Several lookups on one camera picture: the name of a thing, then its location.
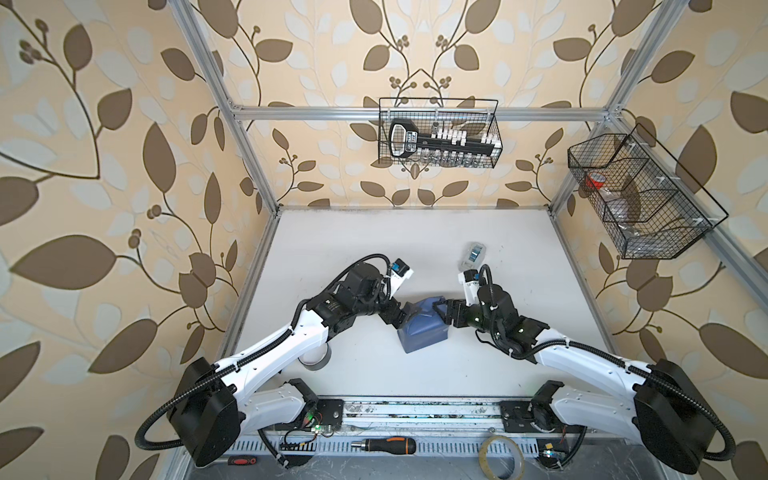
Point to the black socket set rail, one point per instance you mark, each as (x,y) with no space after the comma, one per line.
(404,140)

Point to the back wire basket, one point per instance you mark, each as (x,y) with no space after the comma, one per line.
(475,116)

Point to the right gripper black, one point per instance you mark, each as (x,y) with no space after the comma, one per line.
(453,304)

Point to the wire basket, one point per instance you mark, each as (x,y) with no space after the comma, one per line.
(475,116)
(653,206)

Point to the clear tape roll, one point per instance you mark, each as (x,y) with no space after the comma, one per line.
(500,457)

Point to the red handled ratchet wrench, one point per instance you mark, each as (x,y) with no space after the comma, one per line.
(242,460)

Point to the right wire basket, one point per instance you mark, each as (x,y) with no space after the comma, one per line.
(653,206)

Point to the black orange screwdriver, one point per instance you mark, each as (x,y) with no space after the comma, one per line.
(391,445)

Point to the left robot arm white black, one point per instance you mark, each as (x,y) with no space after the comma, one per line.
(215,403)

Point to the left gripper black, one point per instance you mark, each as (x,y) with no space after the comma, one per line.
(403,315)

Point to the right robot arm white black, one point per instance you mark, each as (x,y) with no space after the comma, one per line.
(654,404)

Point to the grey tape dispenser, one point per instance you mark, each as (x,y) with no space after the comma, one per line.
(472,257)

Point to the grey duct tape roll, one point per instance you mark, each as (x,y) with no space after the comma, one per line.
(317,358)

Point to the light blue wrapping paper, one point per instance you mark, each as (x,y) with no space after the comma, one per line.
(424,324)

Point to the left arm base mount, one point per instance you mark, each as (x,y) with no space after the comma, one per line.
(320,416)

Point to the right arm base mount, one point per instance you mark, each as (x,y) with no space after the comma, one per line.
(517,418)

